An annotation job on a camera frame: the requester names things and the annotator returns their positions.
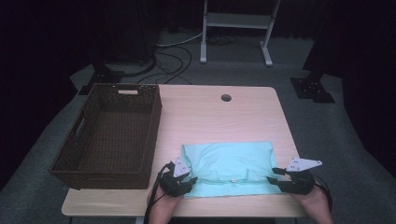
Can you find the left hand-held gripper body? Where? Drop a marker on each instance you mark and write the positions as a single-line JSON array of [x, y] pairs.
[[172, 185]]

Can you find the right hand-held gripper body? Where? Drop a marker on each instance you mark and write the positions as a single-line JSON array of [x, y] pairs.
[[299, 185]]

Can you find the mint green t-shirt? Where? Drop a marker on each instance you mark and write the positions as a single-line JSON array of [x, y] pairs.
[[230, 168]]

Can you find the brown woven basket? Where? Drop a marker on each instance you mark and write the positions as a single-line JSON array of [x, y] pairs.
[[118, 124]]

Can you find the person's left hand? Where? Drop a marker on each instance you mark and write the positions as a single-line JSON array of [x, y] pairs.
[[163, 205]]

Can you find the person's right hand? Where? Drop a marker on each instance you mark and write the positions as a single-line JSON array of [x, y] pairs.
[[314, 208]]

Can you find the black stand base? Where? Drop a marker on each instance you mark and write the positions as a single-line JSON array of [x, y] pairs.
[[102, 76], [311, 90]]

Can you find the white metal stand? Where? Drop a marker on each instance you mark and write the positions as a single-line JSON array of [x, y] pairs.
[[236, 20]]

